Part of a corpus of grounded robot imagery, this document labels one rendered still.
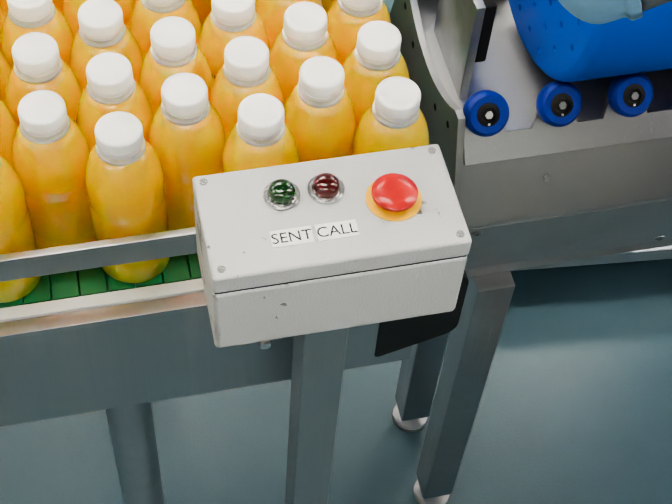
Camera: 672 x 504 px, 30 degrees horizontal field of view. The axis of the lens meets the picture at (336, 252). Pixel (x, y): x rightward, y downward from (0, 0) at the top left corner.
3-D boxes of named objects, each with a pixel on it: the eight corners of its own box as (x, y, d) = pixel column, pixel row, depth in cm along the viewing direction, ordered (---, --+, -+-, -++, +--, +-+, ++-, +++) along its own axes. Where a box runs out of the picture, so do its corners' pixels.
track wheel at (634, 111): (656, 70, 123) (647, 67, 125) (613, 76, 122) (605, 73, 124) (657, 115, 124) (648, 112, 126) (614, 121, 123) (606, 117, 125)
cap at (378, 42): (408, 49, 112) (410, 34, 110) (380, 72, 110) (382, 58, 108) (375, 27, 113) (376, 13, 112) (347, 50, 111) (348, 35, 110)
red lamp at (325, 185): (342, 198, 97) (343, 189, 96) (315, 202, 97) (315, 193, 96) (336, 177, 98) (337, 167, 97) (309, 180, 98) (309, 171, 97)
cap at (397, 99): (396, 82, 109) (398, 68, 108) (428, 107, 108) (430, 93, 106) (364, 104, 108) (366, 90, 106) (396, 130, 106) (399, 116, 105)
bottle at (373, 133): (380, 182, 124) (395, 64, 110) (429, 223, 121) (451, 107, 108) (331, 218, 121) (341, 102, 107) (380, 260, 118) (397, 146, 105)
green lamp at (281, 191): (298, 205, 96) (298, 195, 95) (270, 209, 96) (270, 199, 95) (292, 183, 98) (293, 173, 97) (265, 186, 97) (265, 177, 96)
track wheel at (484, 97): (510, 89, 120) (503, 86, 122) (465, 95, 119) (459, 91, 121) (512, 135, 122) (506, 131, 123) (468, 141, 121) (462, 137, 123)
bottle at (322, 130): (279, 229, 120) (282, 112, 106) (278, 174, 124) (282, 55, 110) (348, 229, 120) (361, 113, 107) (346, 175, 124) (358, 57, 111)
